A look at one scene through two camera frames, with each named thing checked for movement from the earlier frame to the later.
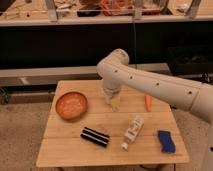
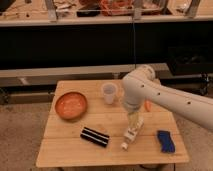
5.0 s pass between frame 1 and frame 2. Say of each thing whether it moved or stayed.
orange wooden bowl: stayed
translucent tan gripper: moved
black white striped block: stayed
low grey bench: stayed
